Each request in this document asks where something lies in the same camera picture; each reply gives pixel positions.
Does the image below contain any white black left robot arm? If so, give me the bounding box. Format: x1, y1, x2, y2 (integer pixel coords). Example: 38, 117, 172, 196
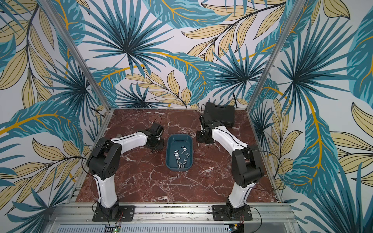
86, 129, 164, 209

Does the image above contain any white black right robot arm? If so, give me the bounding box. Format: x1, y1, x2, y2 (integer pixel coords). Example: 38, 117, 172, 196
196, 114, 264, 210

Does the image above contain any teal plastic storage box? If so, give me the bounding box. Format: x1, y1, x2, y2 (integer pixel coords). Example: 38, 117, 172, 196
166, 134, 193, 172

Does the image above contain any black plastic tool case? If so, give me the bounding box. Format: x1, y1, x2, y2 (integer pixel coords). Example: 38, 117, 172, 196
204, 102, 235, 128

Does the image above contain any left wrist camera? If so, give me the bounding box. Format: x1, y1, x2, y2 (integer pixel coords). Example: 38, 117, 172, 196
149, 122, 164, 137

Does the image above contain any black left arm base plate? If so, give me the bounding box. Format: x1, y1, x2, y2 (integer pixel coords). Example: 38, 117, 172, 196
92, 205, 135, 222

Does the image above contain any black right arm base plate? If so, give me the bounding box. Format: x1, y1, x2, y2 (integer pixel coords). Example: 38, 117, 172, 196
212, 203, 253, 221

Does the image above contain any aluminium front rail frame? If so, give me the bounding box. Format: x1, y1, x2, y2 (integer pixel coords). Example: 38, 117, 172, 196
44, 203, 301, 233

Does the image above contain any aluminium left corner post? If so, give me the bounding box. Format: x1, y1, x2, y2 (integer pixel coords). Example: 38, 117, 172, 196
39, 0, 111, 112

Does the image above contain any aluminium corner post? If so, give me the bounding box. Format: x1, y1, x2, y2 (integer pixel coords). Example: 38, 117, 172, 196
246, 0, 306, 114
39, 0, 111, 112

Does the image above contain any aluminium right corner post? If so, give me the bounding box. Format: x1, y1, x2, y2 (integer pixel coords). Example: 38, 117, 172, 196
246, 0, 306, 114

